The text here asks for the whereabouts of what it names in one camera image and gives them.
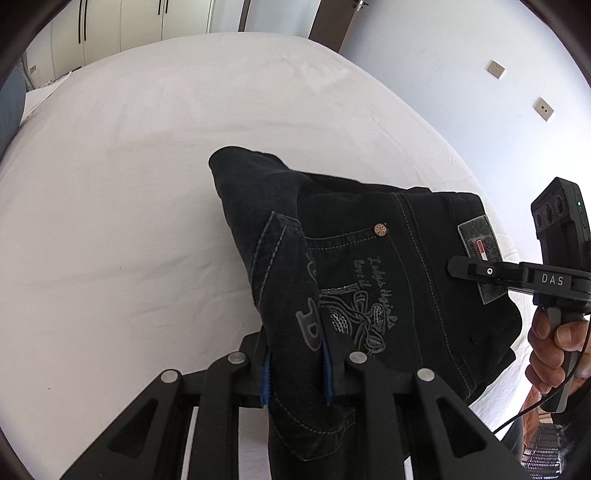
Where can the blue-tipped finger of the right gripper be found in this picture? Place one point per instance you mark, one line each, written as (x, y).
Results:
(504, 274)

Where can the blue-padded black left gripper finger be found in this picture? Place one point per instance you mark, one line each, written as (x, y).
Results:
(182, 425)

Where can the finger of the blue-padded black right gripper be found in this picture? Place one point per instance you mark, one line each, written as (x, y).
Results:
(415, 417)

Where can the black denim pants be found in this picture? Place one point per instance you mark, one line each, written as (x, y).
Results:
(337, 266)

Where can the person's right hand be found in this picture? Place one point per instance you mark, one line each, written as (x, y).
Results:
(549, 348)

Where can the brown wooden door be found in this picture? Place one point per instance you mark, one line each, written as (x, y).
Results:
(332, 22)

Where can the white folded sheet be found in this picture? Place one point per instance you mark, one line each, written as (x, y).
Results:
(35, 98)

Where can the rolled blue duvet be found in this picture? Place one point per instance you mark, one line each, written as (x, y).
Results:
(12, 103)

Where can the wall power socket plate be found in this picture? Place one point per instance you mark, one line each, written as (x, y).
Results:
(543, 109)

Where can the beige wall switch plate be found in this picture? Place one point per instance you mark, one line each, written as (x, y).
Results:
(495, 69)

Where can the cream wardrobe with black handles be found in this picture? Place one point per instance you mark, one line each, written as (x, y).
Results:
(84, 32)

